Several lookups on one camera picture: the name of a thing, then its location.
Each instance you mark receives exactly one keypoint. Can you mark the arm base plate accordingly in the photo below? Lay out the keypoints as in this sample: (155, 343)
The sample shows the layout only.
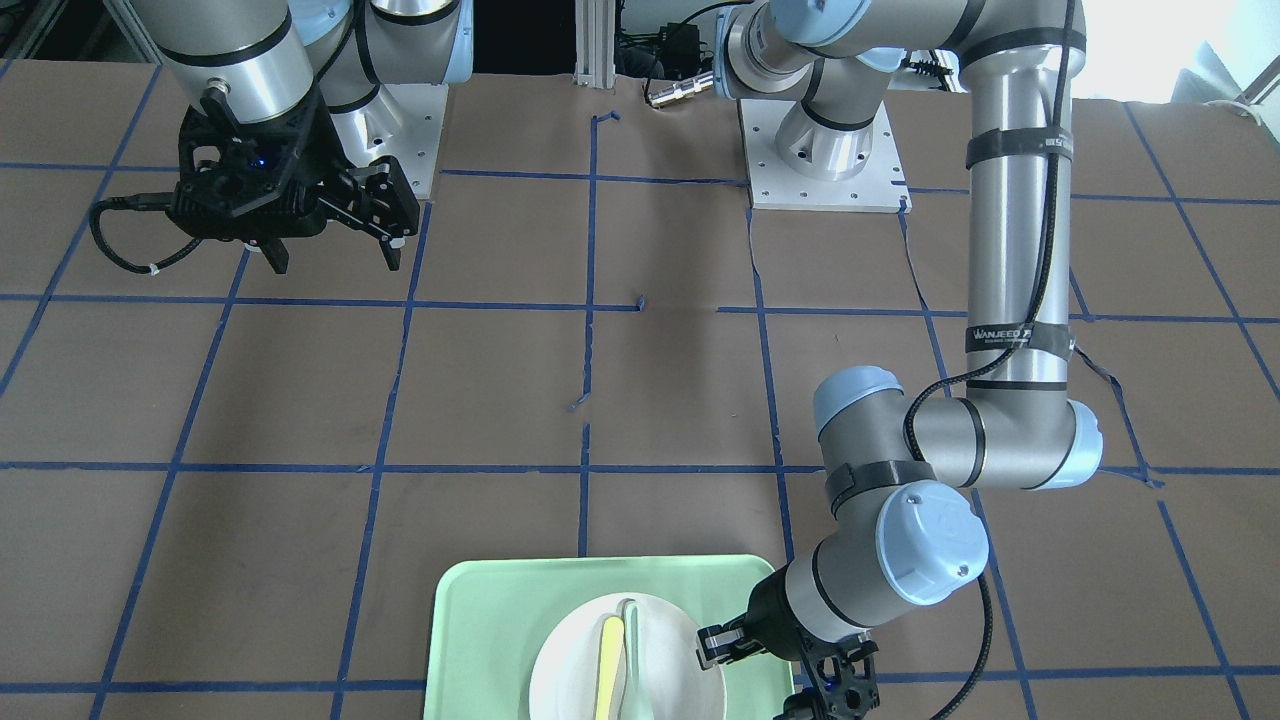
(403, 121)

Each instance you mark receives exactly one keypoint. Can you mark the yellow plastic fork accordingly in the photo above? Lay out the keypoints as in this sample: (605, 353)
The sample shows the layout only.
(611, 669)

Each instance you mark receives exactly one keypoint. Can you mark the white round plate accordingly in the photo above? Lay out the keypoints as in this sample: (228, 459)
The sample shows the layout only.
(563, 678)

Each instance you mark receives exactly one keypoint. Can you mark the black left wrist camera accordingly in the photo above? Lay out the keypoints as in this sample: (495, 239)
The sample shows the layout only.
(842, 681)

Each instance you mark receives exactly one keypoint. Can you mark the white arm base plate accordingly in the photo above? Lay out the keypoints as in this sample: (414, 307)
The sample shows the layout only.
(795, 164)

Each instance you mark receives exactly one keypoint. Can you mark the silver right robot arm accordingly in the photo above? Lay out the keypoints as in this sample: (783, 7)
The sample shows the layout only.
(268, 54)

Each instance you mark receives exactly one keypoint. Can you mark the light green tray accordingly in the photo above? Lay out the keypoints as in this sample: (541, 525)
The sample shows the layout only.
(492, 617)

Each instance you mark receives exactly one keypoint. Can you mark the sage green plastic spoon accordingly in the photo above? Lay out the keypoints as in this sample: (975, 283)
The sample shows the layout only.
(633, 704)

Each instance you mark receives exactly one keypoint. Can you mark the aluminium frame post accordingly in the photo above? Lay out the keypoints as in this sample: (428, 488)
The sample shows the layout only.
(595, 37)

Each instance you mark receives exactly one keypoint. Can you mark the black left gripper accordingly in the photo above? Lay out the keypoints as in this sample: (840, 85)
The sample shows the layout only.
(772, 612)

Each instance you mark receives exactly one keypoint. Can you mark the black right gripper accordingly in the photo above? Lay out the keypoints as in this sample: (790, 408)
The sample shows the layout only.
(322, 150)

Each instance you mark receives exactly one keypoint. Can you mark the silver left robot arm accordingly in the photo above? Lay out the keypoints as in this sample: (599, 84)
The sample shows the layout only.
(900, 465)

